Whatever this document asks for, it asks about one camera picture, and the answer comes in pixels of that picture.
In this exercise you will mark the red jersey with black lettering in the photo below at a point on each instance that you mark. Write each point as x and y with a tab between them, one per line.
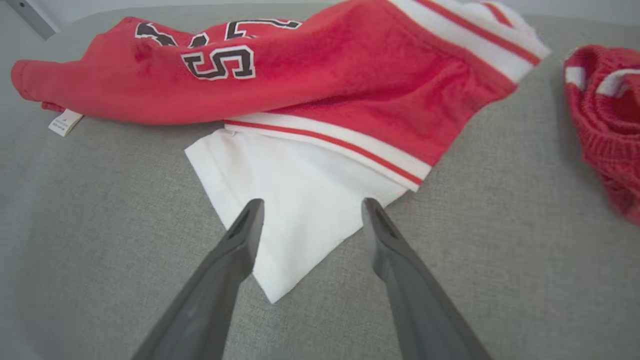
350	75

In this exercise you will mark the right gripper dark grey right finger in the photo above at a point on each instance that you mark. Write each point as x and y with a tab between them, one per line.
425	315

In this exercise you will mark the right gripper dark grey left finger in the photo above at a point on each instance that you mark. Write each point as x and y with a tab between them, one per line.
210	300

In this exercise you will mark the red shorts with white trim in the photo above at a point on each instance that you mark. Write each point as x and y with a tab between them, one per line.
610	130

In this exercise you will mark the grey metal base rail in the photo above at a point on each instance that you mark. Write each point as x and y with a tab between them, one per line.
32	17

